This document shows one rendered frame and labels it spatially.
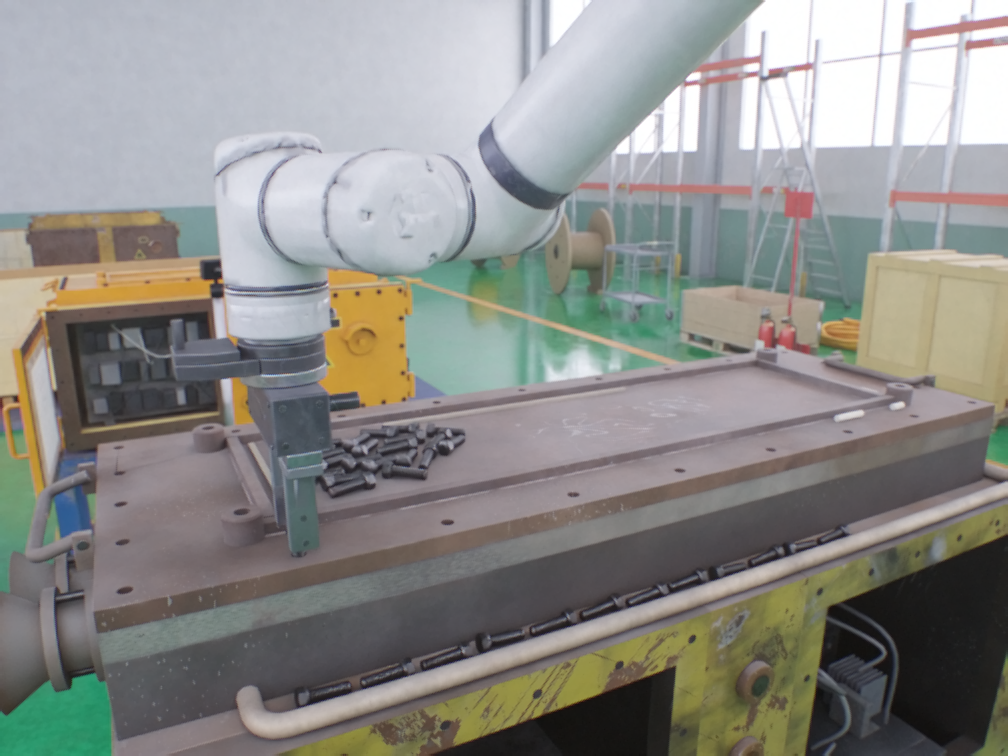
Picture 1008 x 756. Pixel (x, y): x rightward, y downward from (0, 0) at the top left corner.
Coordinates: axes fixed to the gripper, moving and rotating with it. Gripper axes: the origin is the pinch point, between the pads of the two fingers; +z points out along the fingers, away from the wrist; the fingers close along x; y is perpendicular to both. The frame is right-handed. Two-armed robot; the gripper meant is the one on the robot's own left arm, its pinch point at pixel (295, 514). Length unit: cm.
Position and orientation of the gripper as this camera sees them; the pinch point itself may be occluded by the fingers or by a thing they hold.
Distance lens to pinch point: 73.3
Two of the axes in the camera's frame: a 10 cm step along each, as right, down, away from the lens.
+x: -4.6, -2.3, 8.6
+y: 8.9, -1.2, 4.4
